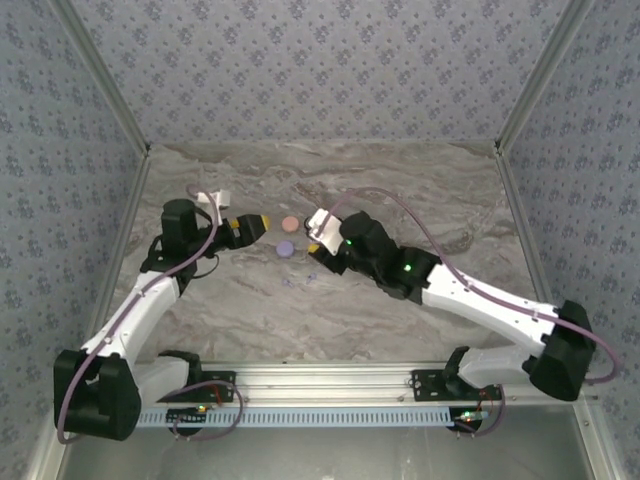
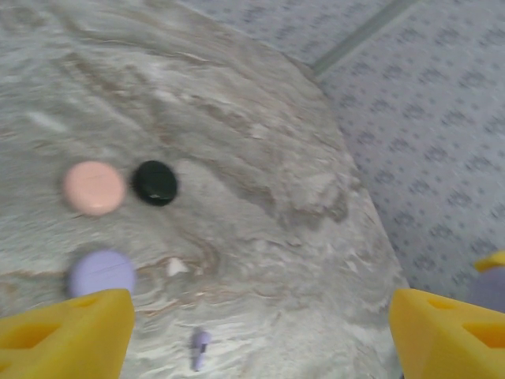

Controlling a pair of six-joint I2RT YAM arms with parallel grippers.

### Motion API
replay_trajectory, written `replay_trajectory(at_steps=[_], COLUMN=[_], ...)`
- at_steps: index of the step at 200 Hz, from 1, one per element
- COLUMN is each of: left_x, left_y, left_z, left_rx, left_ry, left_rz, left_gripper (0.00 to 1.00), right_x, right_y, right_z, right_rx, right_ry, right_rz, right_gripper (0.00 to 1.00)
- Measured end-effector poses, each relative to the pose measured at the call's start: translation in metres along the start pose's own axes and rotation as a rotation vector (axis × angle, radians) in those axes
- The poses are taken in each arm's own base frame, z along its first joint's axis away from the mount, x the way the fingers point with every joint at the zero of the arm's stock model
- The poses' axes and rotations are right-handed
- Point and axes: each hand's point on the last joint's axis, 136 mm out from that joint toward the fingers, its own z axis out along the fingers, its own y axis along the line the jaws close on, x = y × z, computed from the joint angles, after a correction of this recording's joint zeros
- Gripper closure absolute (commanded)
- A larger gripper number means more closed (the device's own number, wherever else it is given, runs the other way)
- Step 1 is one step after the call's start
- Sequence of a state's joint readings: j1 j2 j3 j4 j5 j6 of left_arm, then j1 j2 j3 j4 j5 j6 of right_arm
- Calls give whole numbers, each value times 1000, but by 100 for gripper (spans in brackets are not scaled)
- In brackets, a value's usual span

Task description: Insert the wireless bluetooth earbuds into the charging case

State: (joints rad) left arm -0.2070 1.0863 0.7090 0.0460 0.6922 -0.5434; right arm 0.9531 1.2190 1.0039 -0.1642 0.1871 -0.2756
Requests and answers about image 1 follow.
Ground aluminium table side rail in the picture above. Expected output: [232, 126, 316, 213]
[97, 152, 154, 307]
[497, 149, 551, 304]

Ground small controller circuit board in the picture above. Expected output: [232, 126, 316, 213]
[452, 408, 487, 432]
[166, 405, 210, 425]

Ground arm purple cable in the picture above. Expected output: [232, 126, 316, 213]
[327, 186, 623, 386]
[55, 183, 224, 445]

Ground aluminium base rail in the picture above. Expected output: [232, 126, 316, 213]
[139, 362, 599, 407]

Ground light blue slotted cable duct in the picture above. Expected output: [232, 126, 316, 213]
[134, 405, 456, 430]

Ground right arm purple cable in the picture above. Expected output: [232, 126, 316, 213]
[327, 186, 623, 386]

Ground aluminium frame post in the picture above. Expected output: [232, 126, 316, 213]
[493, 0, 599, 156]
[49, 0, 154, 157]

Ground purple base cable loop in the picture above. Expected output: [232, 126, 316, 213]
[159, 382, 245, 442]
[455, 384, 509, 439]

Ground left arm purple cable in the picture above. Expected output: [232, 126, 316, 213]
[55, 183, 224, 445]

